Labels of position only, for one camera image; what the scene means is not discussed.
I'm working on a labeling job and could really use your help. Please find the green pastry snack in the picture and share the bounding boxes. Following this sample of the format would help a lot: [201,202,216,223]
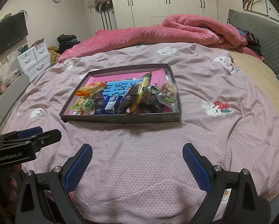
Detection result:
[70,97,86,115]

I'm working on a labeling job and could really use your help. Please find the clear round cake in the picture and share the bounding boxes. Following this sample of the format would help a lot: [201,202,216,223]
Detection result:
[81,98,95,115]

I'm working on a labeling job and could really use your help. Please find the dark round chocolate pie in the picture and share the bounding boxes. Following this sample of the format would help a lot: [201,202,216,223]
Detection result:
[93,92,105,108]

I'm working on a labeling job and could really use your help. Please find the orange cracker packet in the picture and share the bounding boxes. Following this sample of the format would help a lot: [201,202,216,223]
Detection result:
[75,81,107,98]

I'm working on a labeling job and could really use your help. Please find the blue cookie packet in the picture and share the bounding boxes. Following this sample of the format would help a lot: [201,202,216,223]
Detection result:
[94,95,123,115]

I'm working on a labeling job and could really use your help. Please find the brown chocolate bar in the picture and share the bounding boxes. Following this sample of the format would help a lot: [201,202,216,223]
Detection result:
[117,85,139,114]

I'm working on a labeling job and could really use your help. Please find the dark green seaweed packet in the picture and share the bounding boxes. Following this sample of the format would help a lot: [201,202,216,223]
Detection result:
[139,85,164,113]

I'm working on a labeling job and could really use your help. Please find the yellow snack bag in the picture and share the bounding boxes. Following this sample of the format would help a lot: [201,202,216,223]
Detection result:
[130,72,152,114]

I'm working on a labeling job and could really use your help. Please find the clear bag red snack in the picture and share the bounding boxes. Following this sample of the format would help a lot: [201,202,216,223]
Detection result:
[157,83,177,105]

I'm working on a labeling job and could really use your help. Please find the person's left hand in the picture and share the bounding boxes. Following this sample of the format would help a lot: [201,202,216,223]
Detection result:
[0,164,22,223]

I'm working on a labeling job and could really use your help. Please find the white drawer cabinet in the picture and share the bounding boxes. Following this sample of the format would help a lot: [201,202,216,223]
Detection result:
[16,39,51,82]

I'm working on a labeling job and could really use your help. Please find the brown knitted throw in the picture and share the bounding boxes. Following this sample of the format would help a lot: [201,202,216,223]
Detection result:
[47,46,61,66]

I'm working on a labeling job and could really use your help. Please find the pink blue picture book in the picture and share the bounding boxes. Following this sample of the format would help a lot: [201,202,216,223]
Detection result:
[85,68,168,96]

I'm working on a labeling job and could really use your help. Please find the pink patterned bed sheet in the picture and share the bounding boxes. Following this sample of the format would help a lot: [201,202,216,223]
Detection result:
[5,43,279,223]

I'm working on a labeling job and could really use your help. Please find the black clothes pile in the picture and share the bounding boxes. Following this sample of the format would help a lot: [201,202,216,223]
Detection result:
[57,34,80,54]

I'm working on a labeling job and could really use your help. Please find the white wardrobe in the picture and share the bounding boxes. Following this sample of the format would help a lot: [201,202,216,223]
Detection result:
[84,0,217,31]

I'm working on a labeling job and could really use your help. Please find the dark patterned clothes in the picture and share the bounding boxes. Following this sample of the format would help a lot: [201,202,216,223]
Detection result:
[237,27,263,56]

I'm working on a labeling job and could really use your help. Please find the pink plush blanket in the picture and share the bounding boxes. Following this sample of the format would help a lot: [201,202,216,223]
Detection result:
[58,14,264,63]

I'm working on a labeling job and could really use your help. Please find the grey padded headboard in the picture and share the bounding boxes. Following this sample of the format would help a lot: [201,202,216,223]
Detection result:
[228,9,279,74]

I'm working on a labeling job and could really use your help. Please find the black wall television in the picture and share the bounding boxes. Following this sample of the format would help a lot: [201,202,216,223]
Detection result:
[0,12,28,54]

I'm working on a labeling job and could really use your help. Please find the flower wall painting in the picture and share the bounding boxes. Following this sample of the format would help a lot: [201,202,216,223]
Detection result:
[242,0,279,22]

